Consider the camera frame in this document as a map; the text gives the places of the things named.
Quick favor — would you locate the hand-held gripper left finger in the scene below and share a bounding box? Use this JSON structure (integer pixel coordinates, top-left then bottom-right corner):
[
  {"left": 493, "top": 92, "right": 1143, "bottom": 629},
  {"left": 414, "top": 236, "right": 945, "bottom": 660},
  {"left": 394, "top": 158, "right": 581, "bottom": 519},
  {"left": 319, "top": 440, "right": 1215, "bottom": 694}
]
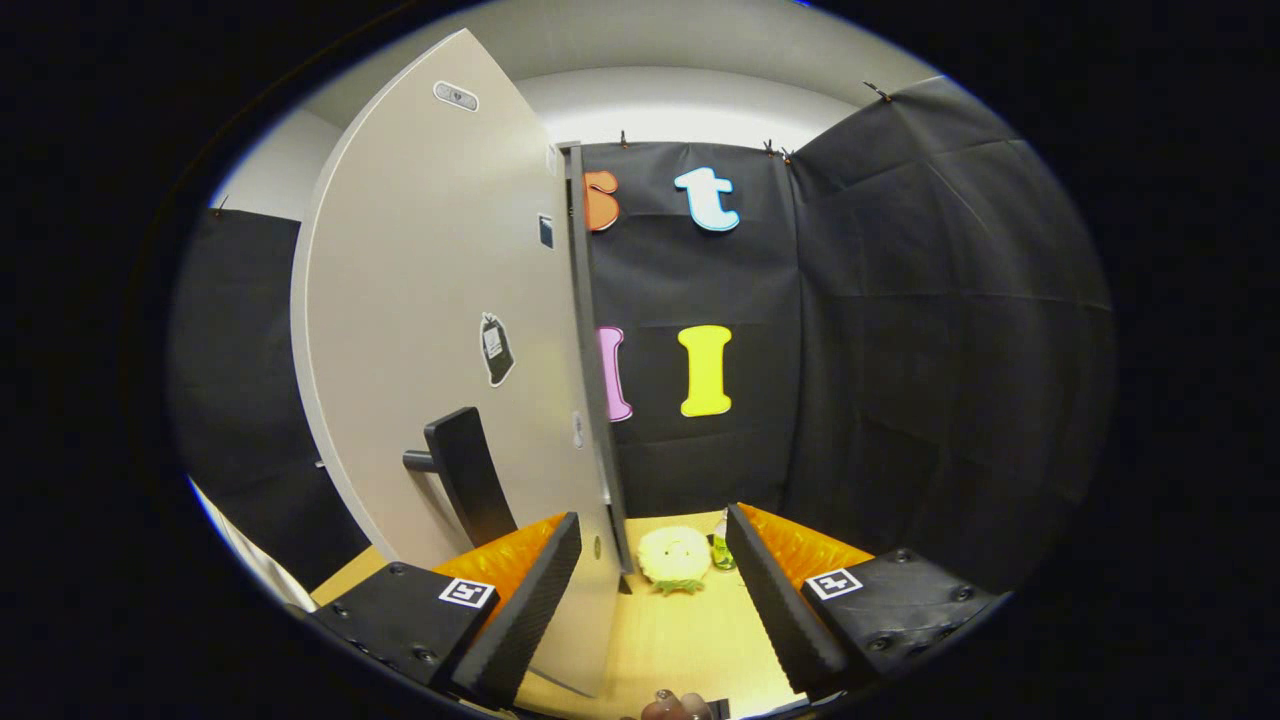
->
[{"left": 310, "top": 512, "right": 583, "bottom": 711}]

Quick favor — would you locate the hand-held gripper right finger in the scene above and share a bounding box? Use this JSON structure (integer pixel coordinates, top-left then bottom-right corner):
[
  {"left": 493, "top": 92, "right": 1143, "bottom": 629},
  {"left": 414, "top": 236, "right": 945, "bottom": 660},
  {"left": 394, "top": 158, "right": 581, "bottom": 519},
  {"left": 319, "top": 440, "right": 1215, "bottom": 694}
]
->
[{"left": 725, "top": 503, "right": 1011, "bottom": 701}]

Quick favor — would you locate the grey shoe cabinet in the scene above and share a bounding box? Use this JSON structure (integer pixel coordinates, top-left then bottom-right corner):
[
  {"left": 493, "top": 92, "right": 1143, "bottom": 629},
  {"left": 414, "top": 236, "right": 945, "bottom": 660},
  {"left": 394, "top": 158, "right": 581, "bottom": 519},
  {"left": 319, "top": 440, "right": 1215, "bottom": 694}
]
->
[{"left": 560, "top": 140, "right": 637, "bottom": 577}]

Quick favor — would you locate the beige shoe cabinet door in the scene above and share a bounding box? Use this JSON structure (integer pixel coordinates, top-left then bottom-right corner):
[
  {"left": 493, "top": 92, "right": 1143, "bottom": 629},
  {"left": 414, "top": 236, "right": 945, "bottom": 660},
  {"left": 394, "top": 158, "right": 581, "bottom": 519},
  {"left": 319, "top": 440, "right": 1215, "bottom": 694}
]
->
[{"left": 290, "top": 28, "right": 626, "bottom": 699}]

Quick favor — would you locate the small green bottle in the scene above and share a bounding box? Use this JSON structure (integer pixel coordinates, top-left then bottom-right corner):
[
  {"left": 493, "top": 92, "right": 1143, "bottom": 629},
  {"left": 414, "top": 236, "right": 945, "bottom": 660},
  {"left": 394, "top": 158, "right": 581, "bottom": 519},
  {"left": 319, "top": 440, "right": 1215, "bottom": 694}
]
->
[{"left": 709, "top": 510, "right": 739, "bottom": 572}]

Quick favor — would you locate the yellow round plush toy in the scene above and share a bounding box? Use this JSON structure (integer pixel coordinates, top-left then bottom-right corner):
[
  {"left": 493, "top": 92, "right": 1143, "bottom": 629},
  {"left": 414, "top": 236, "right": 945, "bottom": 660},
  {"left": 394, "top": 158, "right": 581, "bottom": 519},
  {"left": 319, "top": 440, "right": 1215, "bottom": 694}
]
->
[{"left": 637, "top": 526, "right": 713, "bottom": 597}]

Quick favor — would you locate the black backdrop cloth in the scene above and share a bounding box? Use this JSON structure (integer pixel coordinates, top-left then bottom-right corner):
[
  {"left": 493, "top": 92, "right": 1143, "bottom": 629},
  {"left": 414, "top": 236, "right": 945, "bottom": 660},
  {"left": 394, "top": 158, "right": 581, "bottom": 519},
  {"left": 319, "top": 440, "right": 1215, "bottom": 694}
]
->
[{"left": 168, "top": 75, "right": 1116, "bottom": 601}]

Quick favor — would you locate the black door handle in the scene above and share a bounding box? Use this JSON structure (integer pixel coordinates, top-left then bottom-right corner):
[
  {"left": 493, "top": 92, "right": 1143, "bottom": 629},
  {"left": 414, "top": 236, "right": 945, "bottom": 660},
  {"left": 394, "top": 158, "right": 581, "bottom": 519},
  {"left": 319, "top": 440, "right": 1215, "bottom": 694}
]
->
[{"left": 403, "top": 407, "right": 520, "bottom": 550}]

